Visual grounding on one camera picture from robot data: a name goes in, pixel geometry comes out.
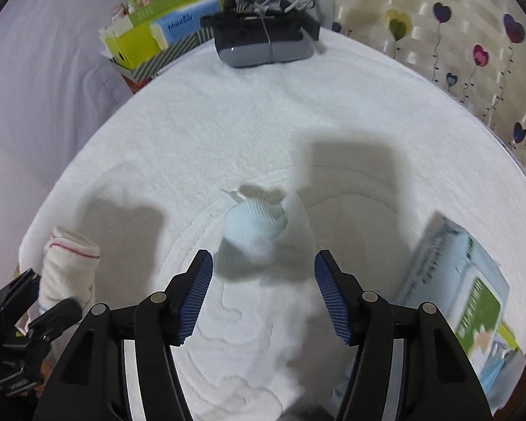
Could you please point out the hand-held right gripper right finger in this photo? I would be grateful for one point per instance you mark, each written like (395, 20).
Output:
(333, 300)

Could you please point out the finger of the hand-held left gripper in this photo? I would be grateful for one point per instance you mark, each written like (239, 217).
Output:
(59, 318)
(17, 291)

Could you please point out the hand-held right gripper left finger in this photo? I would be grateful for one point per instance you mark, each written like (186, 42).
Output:
(195, 298)

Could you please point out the beige sock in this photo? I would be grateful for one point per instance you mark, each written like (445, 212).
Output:
(68, 267)

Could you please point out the light blue sock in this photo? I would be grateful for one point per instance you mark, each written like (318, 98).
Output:
(252, 228)

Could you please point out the blue face mask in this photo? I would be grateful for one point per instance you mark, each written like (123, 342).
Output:
(491, 372)

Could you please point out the yellow-green shallow cardboard box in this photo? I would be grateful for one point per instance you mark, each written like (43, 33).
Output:
(506, 335)

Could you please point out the light blue wet wipes pack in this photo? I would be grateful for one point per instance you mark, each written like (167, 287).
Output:
(460, 280)

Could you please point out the striped storage box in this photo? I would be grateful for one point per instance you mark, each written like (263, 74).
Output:
(158, 63)

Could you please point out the yellow-green carton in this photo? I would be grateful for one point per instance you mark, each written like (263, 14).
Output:
(131, 48)

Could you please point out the grey and black device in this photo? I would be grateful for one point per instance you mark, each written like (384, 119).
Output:
(263, 48)

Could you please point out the blue tissue pack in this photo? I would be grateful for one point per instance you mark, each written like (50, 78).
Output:
(184, 22)

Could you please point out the green flat box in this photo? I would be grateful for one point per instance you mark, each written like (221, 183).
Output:
(166, 2)

